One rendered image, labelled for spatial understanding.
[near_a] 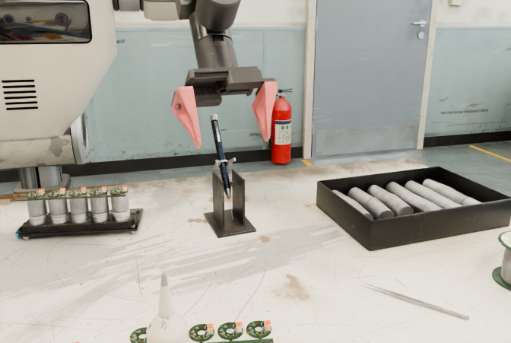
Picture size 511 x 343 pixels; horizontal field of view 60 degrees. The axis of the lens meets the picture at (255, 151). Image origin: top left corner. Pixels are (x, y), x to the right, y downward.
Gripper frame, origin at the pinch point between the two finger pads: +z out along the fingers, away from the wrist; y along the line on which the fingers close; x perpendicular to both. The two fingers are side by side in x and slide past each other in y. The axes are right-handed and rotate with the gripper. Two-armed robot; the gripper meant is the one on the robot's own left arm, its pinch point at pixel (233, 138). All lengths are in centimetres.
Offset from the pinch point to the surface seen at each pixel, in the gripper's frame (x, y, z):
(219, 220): 9.0, -1.8, 9.1
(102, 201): 9.2, -17.6, 3.9
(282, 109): 213, 110, -102
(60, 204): 10.4, -23.0, 3.2
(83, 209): 10.5, -20.2, 4.4
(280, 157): 234, 109, -73
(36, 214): 11.7, -26.2, 3.9
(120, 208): 9.3, -15.3, 5.2
